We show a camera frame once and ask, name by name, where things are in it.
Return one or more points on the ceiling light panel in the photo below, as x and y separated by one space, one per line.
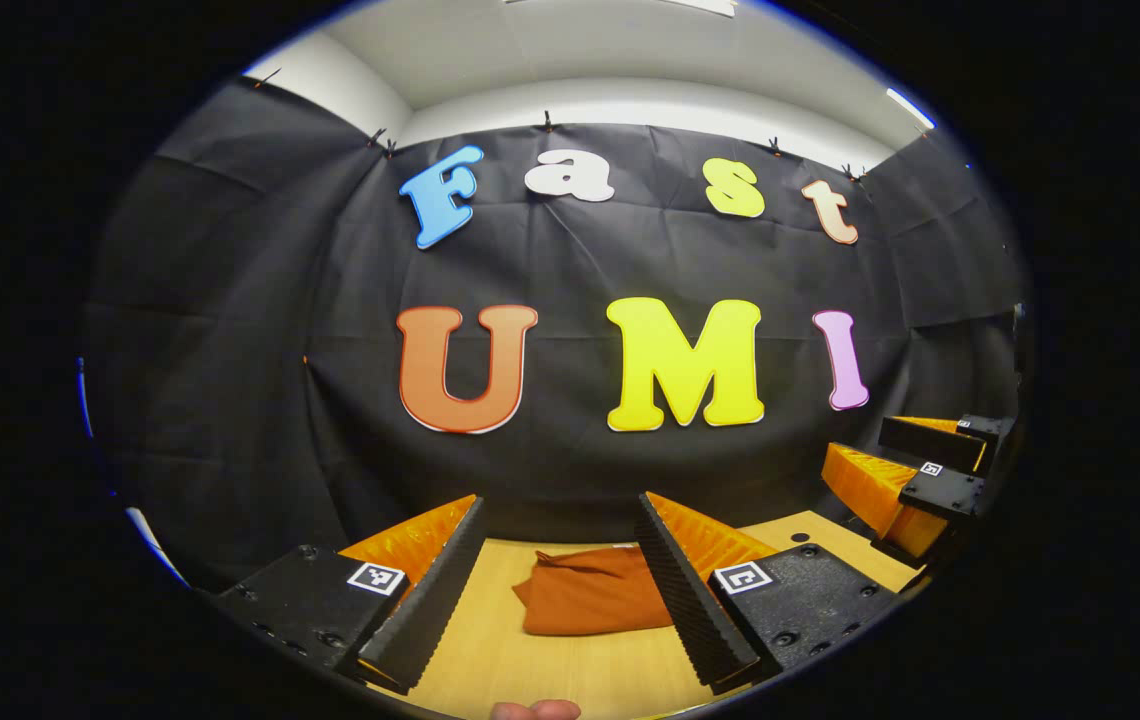
690 4

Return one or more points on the orange shirt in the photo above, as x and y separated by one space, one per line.
590 595

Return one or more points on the black backdrop cloth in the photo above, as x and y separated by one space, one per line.
570 480

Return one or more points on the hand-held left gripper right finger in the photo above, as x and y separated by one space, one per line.
685 610

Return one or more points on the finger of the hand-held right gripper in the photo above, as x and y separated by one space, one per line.
945 492
930 442

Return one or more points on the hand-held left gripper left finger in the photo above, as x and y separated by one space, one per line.
440 600

